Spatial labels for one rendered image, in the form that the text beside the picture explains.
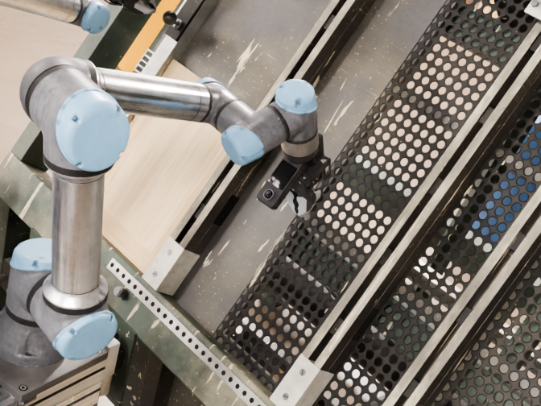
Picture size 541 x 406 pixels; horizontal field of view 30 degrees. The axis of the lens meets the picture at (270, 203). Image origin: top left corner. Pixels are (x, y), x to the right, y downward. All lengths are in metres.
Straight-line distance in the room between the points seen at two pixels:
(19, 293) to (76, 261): 0.22
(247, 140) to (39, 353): 0.58
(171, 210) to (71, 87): 1.03
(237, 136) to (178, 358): 0.76
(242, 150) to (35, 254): 0.43
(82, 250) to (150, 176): 0.95
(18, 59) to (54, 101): 4.19
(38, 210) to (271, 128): 1.13
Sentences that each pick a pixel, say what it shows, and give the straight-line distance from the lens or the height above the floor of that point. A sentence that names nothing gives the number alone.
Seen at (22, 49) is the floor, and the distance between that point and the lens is 5.93.
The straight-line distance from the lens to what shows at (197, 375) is 2.40.
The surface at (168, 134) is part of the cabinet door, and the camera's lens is 2.68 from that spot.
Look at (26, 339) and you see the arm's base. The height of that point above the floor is 1.09.
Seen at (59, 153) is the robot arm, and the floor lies 1.58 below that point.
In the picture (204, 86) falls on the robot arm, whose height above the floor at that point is 1.59.
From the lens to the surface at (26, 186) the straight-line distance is 2.91.
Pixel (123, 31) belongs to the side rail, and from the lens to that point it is 2.94.
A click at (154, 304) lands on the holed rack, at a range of 2.51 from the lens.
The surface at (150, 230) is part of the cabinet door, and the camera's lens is 2.62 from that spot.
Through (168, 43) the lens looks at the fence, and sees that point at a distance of 2.76.
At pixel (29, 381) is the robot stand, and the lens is 2.00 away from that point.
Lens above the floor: 2.36
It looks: 29 degrees down
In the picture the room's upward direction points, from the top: 16 degrees clockwise
